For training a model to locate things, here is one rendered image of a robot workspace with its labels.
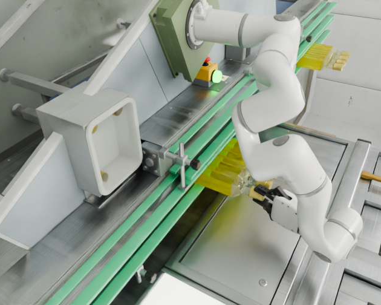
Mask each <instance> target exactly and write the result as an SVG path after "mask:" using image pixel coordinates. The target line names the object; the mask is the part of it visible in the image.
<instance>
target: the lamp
mask: <svg viewBox="0 0 381 305"><path fill-rule="evenodd" d="M221 78H222V73H221V72H220V71H218V70H213V72H212V74H211V77H210V79H211V81H212V82H216V83H218V82H220V81H221Z"/></svg>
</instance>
